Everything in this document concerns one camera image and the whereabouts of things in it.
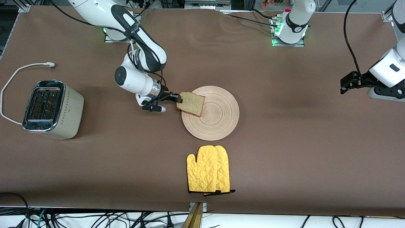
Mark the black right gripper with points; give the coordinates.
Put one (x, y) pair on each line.
(165, 94)

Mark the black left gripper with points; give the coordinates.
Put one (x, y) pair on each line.
(364, 79)

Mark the slice of brown bread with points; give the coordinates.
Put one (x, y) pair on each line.
(191, 104)

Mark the round wooden plate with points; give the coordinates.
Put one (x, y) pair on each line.
(215, 120)

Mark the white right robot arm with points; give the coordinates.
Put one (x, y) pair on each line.
(133, 76)

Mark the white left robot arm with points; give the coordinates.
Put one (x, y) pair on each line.
(297, 19)

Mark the cream and chrome toaster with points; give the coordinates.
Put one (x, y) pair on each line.
(53, 109)

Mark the yellow quilted oven mitt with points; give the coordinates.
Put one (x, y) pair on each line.
(204, 169)
(224, 171)

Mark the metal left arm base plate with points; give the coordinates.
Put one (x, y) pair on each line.
(302, 43)

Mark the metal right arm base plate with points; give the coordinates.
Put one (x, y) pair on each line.
(109, 38)

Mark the grey metal frame bar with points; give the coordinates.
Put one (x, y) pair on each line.
(207, 3)

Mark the aluminium frame profile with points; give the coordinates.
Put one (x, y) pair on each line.
(24, 7)

